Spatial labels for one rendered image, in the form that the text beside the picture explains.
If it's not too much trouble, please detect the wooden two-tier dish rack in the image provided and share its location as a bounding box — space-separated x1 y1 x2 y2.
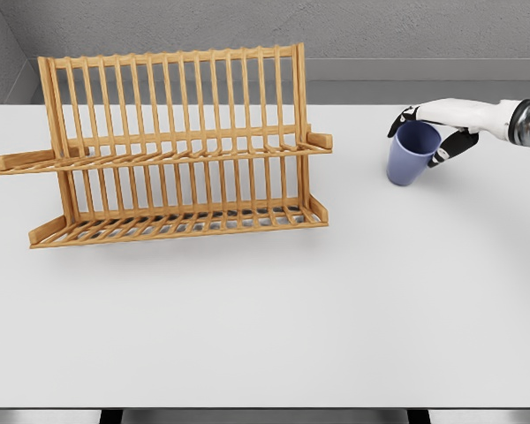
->
0 42 334 250

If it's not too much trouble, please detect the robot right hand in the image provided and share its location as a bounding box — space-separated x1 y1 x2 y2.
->
387 98 491 170

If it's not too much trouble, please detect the blue plastic cup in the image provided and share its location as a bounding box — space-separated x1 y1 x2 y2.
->
386 121 443 187

